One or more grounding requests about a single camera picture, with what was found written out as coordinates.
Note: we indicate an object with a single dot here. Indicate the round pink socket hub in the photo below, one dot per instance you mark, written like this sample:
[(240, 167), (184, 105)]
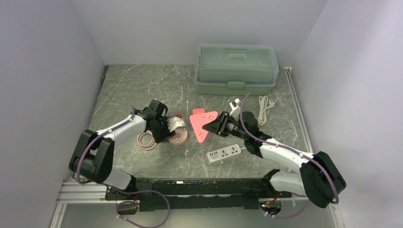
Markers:
[(180, 137)]

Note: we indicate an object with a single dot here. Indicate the white power strip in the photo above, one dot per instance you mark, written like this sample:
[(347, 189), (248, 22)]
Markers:
[(224, 153)]

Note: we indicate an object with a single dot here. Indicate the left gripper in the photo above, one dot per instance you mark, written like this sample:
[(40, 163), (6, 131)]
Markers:
[(159, 137)]

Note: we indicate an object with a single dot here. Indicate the green plastic storage box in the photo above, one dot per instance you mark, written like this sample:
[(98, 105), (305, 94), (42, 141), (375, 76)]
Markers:
[(229, 69)]

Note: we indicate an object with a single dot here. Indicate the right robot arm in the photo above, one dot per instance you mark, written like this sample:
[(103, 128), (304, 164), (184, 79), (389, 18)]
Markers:
[(313, 175)]

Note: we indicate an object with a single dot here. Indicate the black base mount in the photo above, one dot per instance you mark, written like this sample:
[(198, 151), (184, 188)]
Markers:
[(156, 194)]

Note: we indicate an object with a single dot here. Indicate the pink triangular socket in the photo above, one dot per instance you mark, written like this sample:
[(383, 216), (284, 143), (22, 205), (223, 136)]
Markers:
[(198, 119)]

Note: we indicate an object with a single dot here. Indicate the aluminium rail frame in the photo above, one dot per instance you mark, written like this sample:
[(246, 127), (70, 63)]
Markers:
[(126, 150)]

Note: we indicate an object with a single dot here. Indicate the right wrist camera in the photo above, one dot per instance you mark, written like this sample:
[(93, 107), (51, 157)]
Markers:
[(235, 107)]

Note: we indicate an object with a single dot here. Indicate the pink plug adapter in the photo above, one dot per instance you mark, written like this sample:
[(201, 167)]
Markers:
[(198, 111)]

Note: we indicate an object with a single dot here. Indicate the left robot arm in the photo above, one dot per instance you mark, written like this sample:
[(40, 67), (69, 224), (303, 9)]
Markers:
[(92, 159)]

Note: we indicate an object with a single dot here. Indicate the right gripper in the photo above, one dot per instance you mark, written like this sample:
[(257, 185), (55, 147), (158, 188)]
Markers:
[(218, 126)]

